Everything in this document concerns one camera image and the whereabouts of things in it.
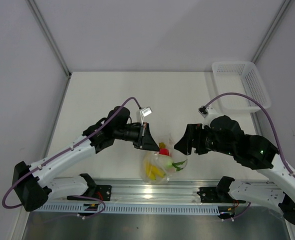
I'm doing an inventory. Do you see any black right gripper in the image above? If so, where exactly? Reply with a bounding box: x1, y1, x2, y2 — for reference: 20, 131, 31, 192
173, 123, 234, 156

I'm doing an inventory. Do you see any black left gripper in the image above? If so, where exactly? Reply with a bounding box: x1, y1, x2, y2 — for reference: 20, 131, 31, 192
114, 122, 160, 152

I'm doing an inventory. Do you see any red tomato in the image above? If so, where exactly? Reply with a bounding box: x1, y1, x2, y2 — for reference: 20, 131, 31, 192
159, 148, 170, 156

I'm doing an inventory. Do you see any white radish with leaves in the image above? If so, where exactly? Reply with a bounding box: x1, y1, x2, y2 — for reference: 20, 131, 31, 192
162, 157, 188, 173

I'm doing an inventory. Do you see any clear zip top bag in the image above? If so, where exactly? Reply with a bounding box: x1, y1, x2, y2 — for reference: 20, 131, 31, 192
140, 134, 188, 185

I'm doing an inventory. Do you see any yellow banana bunch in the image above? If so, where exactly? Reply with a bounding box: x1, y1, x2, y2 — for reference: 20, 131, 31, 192
142, 151, 166, 183

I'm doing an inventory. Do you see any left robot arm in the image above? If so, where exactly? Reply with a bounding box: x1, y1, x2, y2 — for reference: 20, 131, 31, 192
12, 106, 160, 212

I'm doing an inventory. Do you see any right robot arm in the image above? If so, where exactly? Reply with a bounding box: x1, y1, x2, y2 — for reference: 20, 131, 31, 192
174, 115, 295, 225

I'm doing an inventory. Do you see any white perforated plastic basket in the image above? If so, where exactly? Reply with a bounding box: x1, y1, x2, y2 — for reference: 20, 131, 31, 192
211, 61, 272, 114

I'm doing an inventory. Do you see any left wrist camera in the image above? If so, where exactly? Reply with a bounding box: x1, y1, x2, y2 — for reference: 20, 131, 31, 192
137, 106, 153, 118

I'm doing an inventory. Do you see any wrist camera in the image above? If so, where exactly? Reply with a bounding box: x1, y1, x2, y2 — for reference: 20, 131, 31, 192
137, 106, 153, 118
198, 106, 218, 119

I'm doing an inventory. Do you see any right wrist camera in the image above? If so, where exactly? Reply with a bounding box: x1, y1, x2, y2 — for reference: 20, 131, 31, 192
198, 106, 218, 119

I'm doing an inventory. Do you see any aluminium frame rail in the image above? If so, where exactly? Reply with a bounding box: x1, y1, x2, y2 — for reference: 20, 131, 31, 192
20, 177, 294, 207

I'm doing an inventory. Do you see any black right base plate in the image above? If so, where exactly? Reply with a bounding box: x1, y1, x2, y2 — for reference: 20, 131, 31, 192
196, 186, 229, 203

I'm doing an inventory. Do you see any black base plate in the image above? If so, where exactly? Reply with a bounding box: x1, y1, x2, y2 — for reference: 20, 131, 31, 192
81, 185, 112, 201
196, 186, 229, 203

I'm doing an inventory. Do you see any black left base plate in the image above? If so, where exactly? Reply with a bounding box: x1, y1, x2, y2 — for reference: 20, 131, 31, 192
81, 185, 112, 201

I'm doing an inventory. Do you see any white slotted cable duct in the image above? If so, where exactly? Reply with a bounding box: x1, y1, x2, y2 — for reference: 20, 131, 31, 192
35, 202, 220, 216

